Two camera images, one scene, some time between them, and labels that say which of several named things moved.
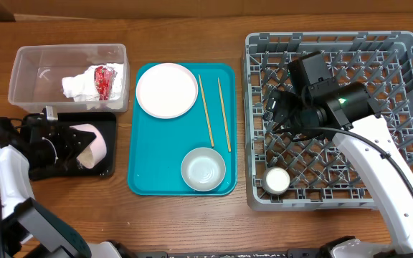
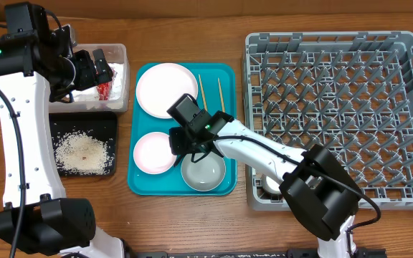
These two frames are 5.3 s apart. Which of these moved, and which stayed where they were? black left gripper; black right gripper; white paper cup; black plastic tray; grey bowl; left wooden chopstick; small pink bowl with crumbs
Moved: black right gripper; black left gripper; small pink bowl with crumbs
Stayed: grey bowl; left wooden chopstick; black plastic tray; white paper cup
